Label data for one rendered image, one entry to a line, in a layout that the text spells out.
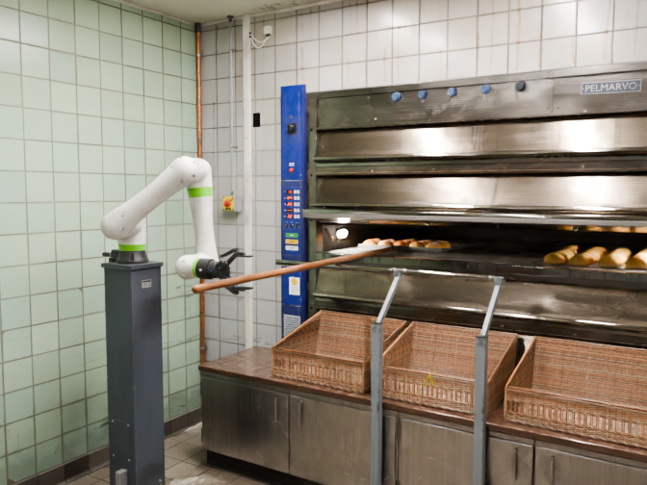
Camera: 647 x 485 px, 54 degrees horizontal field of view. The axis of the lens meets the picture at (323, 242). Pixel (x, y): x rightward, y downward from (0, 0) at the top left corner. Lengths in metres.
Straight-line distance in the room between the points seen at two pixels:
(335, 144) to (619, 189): 1.49
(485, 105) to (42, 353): 2.55
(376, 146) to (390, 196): 0.28
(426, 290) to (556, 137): 1.00
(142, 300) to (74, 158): 0.92
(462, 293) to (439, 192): 0.53
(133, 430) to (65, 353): 0.67
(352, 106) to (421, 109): 0.41
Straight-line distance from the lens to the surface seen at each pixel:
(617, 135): 3.11
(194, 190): 2.94
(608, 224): 2.96
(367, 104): 3.54
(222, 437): 3.63
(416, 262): 3.38
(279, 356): 3.31
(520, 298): 3.22
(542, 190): 3.16
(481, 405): 2.74
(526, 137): 3.19
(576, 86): 3.18
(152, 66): 4.00
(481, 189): 3.24
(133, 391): 3.13
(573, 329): 3.19
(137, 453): 3.24
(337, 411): 3.13
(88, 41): 3.72
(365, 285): 3.53
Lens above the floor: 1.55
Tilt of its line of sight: 5 degrees down
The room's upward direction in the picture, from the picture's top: straight up
